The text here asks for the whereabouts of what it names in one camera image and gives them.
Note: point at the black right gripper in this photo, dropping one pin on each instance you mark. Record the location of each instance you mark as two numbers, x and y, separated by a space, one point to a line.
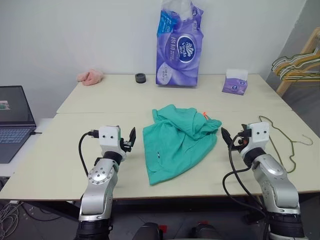
242 143

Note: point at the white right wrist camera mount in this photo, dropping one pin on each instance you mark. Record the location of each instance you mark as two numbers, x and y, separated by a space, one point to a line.
260 135

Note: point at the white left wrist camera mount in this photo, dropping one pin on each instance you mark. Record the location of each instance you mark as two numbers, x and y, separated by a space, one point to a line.
108 140

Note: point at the dark rounded shape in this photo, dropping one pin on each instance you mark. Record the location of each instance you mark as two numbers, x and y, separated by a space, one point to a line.
147 231
207 231

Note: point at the dark grey laptop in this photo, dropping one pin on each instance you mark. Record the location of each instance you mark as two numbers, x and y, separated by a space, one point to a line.
13 125

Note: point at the teal green cloth garment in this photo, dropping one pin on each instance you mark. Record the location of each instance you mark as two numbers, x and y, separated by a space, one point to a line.
172 147

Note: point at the pink cloth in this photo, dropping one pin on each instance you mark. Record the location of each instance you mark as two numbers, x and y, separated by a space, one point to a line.
90 78

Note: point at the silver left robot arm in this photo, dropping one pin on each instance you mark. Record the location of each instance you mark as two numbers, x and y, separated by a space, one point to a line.
97 185

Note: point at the wooden clothes rack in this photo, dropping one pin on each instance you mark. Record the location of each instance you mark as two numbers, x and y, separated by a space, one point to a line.
303 50

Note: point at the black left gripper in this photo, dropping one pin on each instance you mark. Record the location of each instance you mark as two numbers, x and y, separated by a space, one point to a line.
126 146

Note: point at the large purple tissue pack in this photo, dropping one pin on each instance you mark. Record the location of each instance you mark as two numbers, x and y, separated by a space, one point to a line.
178 55

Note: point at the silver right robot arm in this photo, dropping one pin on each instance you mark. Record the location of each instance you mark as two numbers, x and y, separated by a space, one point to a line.
277 190

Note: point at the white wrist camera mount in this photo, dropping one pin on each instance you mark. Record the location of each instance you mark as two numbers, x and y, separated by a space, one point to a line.
108 140
260 135

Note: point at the small purple tissue pack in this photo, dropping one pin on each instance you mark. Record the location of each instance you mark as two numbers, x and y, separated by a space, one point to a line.
235 86

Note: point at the black tape roll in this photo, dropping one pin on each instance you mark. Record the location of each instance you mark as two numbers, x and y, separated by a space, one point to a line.
140 78

